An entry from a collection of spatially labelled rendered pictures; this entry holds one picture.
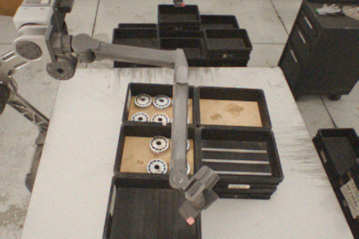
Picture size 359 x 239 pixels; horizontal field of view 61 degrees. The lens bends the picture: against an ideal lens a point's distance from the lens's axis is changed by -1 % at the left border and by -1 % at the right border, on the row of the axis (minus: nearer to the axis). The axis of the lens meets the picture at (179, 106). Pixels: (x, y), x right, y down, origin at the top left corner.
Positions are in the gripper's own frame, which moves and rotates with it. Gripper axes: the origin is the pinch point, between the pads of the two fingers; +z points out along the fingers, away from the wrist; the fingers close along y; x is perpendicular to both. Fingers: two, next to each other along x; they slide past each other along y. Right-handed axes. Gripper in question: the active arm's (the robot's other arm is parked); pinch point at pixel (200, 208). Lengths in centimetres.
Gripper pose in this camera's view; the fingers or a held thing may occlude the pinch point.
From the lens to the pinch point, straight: 122.2
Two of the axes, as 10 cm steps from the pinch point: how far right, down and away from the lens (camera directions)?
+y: 7.5, -6.2, 2.5
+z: 1.8, 5.5, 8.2
